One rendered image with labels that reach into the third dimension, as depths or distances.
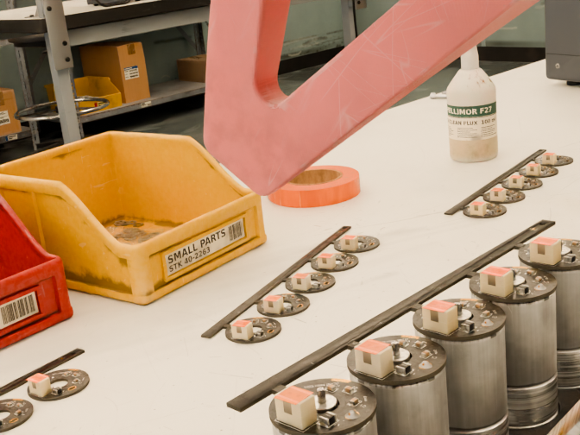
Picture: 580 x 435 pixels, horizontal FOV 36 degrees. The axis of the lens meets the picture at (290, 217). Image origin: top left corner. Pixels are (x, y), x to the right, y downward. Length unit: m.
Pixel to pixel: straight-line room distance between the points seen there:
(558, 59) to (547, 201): 0.35
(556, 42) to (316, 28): 5.53
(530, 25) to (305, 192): 5.20
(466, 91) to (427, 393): 0.42
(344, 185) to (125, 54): 4.34
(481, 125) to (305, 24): 5.70
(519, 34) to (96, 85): 2.56
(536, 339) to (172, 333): 0.19
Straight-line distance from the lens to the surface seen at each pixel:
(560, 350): 0.30
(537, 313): 0.27
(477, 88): 0.63
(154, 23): 2.98
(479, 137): 0.64
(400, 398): 0.22
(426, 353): 0.23
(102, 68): 5.00
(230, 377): 0.37
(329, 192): 0.57
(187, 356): 0.39
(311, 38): 6.35
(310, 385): 0.22
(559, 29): 0.88
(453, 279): 0.28
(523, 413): 0.28
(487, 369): 0.25
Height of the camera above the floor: 0.92
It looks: 18 degrees down
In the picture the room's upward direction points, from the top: 6 degrees counter-clockwise
